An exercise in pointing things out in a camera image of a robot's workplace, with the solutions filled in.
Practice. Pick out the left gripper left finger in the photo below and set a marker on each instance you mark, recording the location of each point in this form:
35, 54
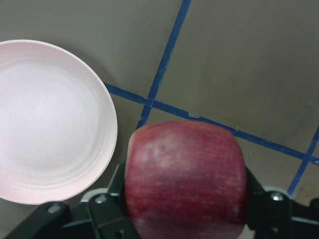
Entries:
101, 214

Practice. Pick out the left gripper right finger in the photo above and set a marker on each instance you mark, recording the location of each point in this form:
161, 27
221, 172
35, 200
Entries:
273, 214

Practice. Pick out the red apple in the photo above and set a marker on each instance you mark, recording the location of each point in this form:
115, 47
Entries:
185, 180

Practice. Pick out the pink plate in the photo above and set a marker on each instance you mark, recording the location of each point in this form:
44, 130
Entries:
58, 124

